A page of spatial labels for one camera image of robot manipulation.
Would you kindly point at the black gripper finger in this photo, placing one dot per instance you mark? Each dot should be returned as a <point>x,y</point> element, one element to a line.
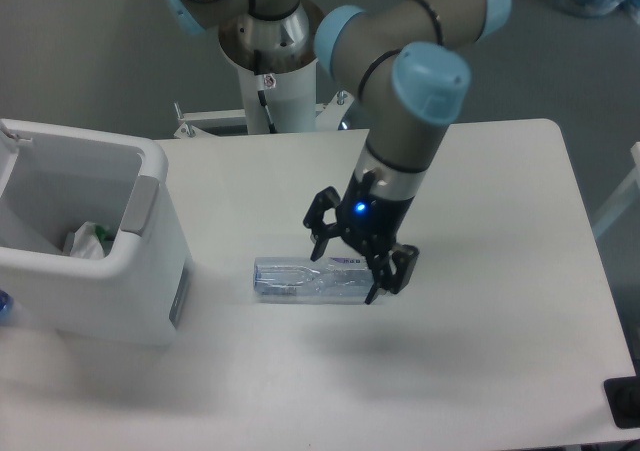
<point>322,232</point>
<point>391,270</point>

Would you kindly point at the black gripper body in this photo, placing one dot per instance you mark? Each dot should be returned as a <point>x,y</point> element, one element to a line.
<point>369,223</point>

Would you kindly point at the clear plastic water bottle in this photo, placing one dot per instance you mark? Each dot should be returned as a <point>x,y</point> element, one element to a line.
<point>294,280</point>

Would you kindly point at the white plastic bag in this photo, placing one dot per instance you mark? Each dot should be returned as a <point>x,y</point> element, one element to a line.
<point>92,241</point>

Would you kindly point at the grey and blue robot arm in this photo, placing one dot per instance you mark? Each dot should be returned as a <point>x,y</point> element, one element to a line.
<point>401,65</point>

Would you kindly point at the white paper inside trash can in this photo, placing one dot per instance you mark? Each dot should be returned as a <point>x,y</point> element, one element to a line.
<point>68,244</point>

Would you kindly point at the white trash can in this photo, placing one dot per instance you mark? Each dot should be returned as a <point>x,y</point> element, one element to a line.
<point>56,178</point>

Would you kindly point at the black device at table edge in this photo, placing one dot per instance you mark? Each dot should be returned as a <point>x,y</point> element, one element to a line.
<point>623,398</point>

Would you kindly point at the white pedestal base frame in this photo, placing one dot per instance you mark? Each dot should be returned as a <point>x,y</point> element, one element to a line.
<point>331,116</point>

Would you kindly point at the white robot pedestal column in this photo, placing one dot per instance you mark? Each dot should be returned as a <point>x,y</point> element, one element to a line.
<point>276,64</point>

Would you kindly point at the white frame at right edge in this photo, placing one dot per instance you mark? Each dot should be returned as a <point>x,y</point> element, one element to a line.
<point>623,196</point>

